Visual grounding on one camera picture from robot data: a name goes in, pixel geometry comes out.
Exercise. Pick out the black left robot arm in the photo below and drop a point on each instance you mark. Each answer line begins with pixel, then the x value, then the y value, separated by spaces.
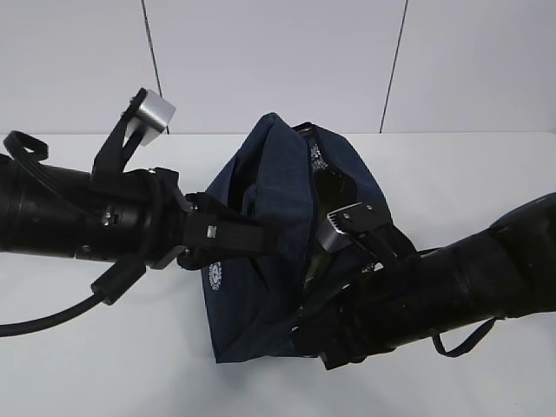
pixel 34 221

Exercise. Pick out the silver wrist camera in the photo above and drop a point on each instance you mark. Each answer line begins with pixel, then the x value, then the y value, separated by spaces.
pixel 367 227
pixel 147 116

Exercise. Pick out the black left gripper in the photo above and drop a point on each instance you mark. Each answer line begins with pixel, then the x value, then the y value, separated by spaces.
pixel 144 215

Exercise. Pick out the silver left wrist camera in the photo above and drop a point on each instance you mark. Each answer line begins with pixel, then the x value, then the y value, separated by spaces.
pixel 147 116

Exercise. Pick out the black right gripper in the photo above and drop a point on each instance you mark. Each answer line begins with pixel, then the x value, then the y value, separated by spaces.
pixel 335 334

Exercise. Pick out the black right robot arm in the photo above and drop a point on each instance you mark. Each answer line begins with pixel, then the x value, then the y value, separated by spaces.
pixel 453 295

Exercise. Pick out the dark navy lunch bag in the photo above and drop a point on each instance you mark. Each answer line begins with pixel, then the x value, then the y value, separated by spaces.
pixel 253 303

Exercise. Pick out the glass container green lid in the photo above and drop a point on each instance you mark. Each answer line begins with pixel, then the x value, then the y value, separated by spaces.
pixel 334 190

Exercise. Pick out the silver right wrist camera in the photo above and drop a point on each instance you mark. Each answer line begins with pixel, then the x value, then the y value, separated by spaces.
pixel 367 227

